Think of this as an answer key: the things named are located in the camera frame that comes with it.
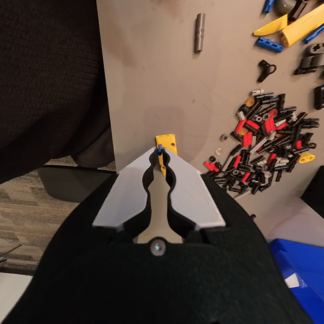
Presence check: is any yellow panel piece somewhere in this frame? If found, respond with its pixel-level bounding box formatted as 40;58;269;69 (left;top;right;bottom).
155;133;178;177

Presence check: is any white flat board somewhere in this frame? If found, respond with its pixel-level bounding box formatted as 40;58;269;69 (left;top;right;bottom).
0;272;34;324

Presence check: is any black small angled connector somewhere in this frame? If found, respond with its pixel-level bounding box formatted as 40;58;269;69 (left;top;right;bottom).
257;60;277;83

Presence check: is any blue plastic bin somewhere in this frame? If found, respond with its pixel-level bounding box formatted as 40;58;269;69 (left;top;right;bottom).
269;238;324;324

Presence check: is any pile of yellow black building pieces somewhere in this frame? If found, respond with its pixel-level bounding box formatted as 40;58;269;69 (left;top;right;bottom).
253;0;324;110

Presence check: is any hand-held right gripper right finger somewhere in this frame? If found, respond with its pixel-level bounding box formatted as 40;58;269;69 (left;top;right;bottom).
162;148;226;239

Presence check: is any pile of black red pins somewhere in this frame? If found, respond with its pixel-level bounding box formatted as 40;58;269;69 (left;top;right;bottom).
204;89;320;199

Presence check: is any grey connector rod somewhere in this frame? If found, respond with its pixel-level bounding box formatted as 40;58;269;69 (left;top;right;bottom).
194;13;205;53

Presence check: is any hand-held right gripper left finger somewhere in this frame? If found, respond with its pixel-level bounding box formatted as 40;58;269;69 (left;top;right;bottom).
92;146;158;239

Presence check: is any black perforated block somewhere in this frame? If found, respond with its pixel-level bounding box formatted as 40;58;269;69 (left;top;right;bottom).
301;166;324;219

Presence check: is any black chair seat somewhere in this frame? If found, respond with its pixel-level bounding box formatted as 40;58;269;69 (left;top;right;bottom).
37;165;117;204

